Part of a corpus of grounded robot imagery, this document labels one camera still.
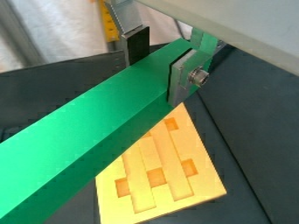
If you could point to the yellow measuring ruler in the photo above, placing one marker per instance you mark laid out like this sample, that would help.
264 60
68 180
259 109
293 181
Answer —
108 23

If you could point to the yellow slotted board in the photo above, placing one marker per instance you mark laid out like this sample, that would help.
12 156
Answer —
161 175

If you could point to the green rectangular bar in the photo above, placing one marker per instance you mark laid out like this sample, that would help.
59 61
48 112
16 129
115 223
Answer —
53 157

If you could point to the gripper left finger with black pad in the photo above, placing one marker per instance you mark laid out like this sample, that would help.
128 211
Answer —
132 31

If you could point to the gripper right finger metal plate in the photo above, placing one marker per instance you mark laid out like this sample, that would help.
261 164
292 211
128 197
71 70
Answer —
185 75

